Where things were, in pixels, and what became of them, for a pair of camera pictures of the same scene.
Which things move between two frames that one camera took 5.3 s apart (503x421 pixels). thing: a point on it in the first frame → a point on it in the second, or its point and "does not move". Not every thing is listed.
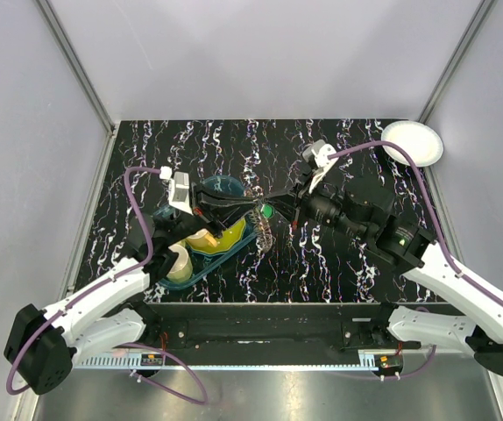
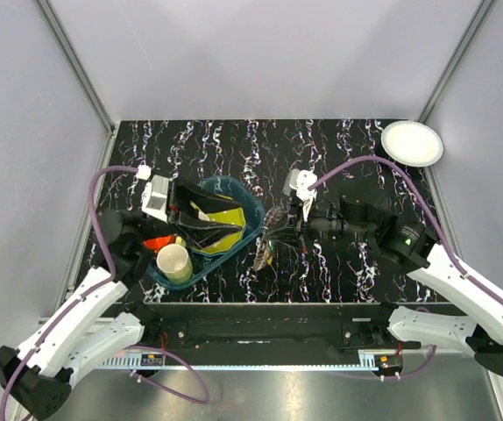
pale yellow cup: x=182 y=268 does not move
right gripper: x=300 y=195 → x=296 y=231
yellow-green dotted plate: x=230 y=236 does not move
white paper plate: x=421 y=141 does not move
